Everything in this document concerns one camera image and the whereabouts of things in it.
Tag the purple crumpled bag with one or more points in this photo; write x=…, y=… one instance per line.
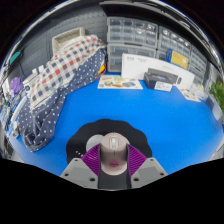
x=16, y=85

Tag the small black box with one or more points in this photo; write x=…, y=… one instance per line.
x=158, y=80

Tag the colourful sticker sheet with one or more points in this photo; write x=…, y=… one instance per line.
x=118, y=82
x=190, y=95

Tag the white woven basket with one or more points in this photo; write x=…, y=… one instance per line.
x=66, y=38

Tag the long white keyboard box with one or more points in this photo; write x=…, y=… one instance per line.
x=136, y=66

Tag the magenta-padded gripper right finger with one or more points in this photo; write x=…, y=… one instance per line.
x=137, y=161

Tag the red and blue checked cloth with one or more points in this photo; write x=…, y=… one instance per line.
x=63, y=70

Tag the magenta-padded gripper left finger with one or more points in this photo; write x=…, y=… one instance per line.
x=90, y=161

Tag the pink computer mouse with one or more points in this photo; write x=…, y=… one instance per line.
x=114, y=155

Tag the navy dotted cloth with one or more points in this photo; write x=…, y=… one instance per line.
x=43, y=123

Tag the white tissue box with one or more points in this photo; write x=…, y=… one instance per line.
x=201, y=93

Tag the yellow and blue box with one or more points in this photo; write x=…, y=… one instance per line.
x=178, y=59

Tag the green leafy plant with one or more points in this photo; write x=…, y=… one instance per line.
x=218, y=95

